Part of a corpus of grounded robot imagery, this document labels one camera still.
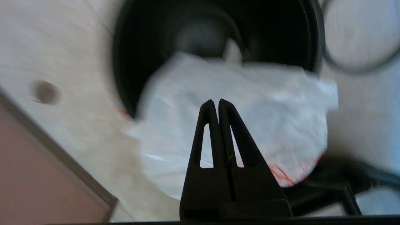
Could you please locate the white red-print trash bag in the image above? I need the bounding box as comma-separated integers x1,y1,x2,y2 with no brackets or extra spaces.
124,39,340,200

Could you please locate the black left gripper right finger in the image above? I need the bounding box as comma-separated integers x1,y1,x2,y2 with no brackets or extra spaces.
218,99,293,219

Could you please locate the black trash bin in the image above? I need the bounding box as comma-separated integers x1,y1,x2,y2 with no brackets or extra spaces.
112,0,326,120

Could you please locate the grey bin rim ring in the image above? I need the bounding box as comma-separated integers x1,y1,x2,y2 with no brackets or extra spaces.
321,0,400,75

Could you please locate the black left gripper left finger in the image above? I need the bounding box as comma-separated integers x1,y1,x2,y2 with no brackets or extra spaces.
180,99,232,221

